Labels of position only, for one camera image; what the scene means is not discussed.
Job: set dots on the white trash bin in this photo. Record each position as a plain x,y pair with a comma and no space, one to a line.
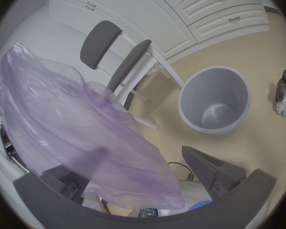
214,89

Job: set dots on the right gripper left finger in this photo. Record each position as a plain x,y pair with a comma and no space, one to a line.
69,182

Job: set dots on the white wardrobe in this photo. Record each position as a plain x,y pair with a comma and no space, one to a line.
157,13

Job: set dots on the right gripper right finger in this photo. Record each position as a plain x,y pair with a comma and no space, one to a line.
205,173

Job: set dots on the white chair dark grey seat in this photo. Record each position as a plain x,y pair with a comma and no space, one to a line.
97,44

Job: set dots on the purple plastic bag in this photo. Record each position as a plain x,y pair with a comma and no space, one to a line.
62,116

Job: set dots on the crumpled black plastic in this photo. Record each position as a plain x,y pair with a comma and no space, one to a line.
284,85

